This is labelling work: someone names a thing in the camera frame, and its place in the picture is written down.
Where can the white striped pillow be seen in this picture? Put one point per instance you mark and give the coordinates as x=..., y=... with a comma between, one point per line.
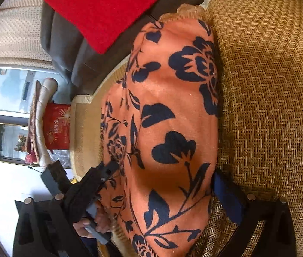
x=40, y=117

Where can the woven beige mat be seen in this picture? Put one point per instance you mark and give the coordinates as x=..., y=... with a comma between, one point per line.
x=269, y=99

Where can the red cloth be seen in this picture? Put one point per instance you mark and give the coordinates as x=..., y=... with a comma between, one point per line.
x=103, y=8

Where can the beige dotted fabric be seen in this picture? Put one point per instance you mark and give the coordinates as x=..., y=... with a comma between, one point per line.
x=15, y=32

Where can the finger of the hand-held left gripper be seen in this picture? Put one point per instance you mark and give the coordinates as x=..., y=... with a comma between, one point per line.
x=110, y=170

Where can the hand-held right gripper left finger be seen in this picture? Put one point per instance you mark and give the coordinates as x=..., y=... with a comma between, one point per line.
x=52, y=178

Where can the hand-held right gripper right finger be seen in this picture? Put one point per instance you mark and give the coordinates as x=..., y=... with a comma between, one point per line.
x=226, y=194

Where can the red printed box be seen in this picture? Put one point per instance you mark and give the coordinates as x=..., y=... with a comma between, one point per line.
x=58, y=128

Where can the person's left hand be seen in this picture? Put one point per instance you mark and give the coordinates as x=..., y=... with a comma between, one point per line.
x=102, y=220

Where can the glass display cabinet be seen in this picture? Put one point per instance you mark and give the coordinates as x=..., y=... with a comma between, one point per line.
x=7, y=91

